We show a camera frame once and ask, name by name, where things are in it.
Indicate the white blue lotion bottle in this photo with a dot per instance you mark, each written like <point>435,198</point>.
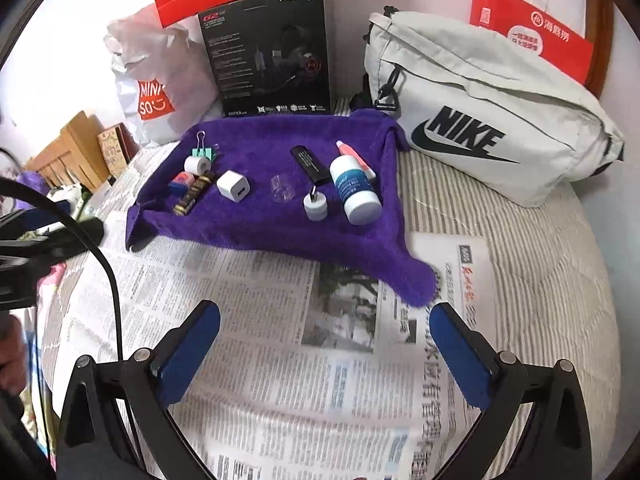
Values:
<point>360,203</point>

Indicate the black headset box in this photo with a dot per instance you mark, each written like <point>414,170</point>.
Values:
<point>271,56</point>

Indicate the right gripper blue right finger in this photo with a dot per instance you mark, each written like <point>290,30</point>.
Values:
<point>469,357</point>

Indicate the newspaper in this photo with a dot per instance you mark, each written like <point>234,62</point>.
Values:
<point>318,372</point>

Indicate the red paper bag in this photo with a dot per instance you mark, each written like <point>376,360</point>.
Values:
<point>530,25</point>

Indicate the green binder clip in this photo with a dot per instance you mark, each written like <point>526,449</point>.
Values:
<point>203,149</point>

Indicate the wooden furniture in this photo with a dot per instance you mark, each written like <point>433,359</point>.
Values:
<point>74,156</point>

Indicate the white Miniso bag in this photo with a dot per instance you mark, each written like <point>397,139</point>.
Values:
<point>162,76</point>

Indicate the blue pink eraser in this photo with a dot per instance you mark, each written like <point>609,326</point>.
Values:
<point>181,183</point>

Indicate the white Nike bag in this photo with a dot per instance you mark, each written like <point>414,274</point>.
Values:
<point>473,100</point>

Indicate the black lighter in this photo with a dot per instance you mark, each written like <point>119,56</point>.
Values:
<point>311,165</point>

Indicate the purple towel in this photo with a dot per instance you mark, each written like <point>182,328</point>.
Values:
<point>272,217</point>

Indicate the left hand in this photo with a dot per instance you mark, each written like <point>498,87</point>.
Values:
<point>13,359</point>

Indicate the white usb charger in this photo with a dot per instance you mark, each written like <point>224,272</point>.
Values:
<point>233,186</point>

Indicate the patterned brown book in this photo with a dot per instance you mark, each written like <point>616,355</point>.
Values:
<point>118,147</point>

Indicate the clear plastic cap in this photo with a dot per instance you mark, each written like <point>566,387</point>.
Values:
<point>282,188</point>

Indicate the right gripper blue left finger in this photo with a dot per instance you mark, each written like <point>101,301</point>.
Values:
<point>181,352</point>

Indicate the white tape roll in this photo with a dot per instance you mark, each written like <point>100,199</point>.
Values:
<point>197,165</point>

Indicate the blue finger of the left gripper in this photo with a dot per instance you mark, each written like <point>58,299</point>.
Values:
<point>41,217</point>
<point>73,241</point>

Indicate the striped bed cover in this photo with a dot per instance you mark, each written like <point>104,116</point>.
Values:
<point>532,281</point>

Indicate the small white round adapter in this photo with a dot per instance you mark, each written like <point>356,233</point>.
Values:
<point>315,205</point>

